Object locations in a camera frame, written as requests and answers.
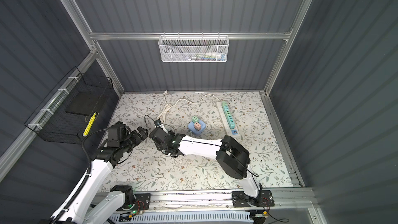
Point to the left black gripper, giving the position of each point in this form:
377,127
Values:
138,139

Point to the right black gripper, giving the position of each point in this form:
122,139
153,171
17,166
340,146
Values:
158,146

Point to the blue square power socket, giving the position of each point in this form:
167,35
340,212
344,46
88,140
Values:
194,131

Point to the brown plug adapter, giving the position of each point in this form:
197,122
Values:
198,126

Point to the long white power strip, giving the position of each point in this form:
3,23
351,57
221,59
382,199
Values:
233,133

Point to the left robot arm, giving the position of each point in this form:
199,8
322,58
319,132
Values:
76,209

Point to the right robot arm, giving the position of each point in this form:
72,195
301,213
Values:
230,154

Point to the yellow marker pen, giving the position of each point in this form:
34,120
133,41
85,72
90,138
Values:
89,125

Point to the pens in white basket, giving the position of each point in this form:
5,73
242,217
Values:
209,56

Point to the white vented cover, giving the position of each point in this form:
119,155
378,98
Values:
203,217

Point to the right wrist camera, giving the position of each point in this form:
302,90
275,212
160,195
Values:
158,123

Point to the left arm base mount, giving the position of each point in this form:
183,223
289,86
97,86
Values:
141,203

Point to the black wire basket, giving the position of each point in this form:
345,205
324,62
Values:
65,116

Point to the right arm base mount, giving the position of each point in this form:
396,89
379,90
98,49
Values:
264,199

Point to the white wire basket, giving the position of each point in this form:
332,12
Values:
173,50

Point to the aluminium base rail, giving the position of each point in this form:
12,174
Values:
222,199

